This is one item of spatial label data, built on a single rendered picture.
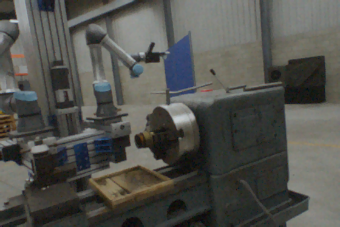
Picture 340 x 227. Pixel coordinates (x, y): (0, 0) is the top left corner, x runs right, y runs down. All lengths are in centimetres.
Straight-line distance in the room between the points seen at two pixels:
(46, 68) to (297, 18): 1037
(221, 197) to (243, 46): 1100
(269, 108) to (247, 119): 19
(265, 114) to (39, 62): 145
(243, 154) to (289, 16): 1036
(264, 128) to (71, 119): 125
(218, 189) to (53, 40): 142
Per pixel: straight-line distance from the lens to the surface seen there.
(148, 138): 137
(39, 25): 207
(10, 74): 193
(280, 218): 172
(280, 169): 179
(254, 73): 1207
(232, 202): 156
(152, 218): 136
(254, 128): 157
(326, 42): 1124
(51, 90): 203
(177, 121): 134
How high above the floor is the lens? 138
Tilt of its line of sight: 7 degrees down
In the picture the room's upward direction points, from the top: 7 degrees counter-clockwise
